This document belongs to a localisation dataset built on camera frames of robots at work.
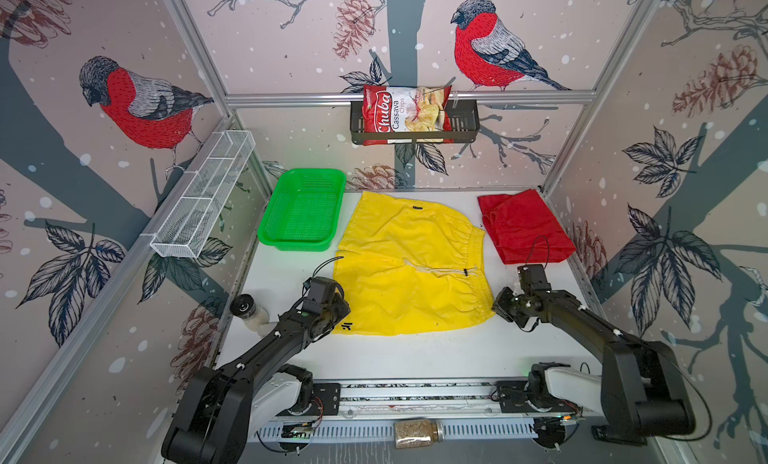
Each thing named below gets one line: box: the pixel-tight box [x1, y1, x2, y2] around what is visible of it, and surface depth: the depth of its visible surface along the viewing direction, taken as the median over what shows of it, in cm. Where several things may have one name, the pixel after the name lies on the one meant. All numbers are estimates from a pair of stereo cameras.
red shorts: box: [477, 189, 577, 265], surface depth 108 cm
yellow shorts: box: [333, 191, 496, 335], surface depth 99 cm
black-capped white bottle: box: [230, 293, 276, 336], surface depth 80 cm
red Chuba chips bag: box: [362, 85, 455, 146], surface depth 90 cm
